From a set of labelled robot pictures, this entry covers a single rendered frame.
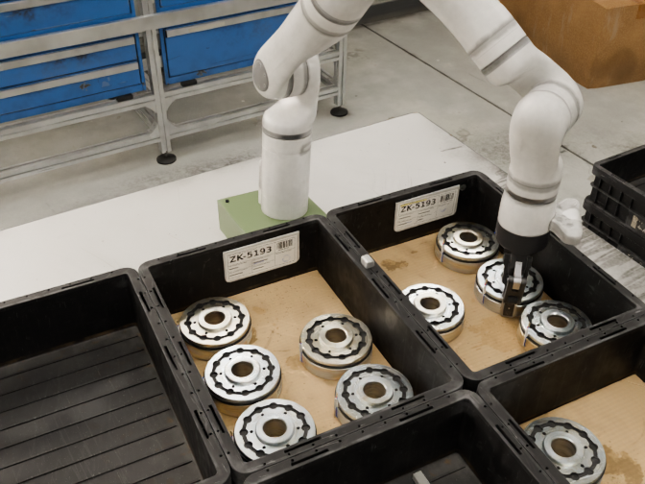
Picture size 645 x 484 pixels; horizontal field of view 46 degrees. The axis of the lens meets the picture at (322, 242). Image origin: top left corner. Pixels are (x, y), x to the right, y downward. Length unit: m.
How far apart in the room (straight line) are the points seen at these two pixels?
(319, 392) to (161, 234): 0.63
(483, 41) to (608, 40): 2.90
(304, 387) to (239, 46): 2.20
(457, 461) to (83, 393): 0.50
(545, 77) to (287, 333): 0.50
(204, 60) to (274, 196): 1.68
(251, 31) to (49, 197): 1.01
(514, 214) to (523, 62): 0.21
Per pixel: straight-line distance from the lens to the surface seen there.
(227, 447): 0.86
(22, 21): 2.80
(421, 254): 1.27
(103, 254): 1.52
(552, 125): 0.96
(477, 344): 1.13
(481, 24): 0.97
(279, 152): 1.37
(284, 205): 1.43
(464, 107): 3.59
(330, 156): 1.78
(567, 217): 1.09
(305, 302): 1.17
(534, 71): 1.01
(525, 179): 1.02
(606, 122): 3.64
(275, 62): 1.27
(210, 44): 3.04
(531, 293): 1.18
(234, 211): 1.47
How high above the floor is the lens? 1.61
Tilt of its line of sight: 37 degrees down
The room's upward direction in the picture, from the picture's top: 1 degrees clockwise
